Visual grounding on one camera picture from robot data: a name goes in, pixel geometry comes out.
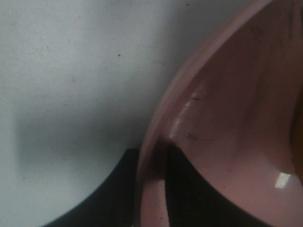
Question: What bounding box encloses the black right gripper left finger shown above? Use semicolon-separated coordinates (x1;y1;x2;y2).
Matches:
46;148;139;227

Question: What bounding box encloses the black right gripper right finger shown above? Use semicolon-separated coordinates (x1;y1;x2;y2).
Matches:
165;146;267;227

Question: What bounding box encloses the pink round plate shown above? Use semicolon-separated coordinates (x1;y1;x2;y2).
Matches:
134;0;303;227

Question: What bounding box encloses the toy hamburger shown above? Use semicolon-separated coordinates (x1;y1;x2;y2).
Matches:
291;93;303;184

